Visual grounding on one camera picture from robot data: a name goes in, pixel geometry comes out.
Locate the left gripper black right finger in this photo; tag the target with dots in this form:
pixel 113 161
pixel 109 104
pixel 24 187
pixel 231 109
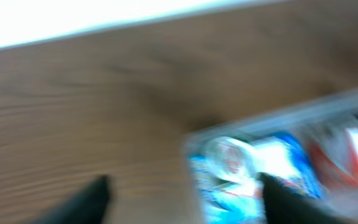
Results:
pixel 282 206

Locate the red small box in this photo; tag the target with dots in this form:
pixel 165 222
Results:
pixel 333 152

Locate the dark green round-logo box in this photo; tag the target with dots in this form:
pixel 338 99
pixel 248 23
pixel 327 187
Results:
pixel 231 159

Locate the blue Cool Fever box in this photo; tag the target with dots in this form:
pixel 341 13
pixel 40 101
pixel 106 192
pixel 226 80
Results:
pixel 223 201

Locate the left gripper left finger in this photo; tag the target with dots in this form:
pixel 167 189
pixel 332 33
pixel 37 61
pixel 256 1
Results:
pixel 88 206

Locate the clear plastic container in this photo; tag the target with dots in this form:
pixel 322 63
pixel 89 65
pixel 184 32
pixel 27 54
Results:
pixel 299 120

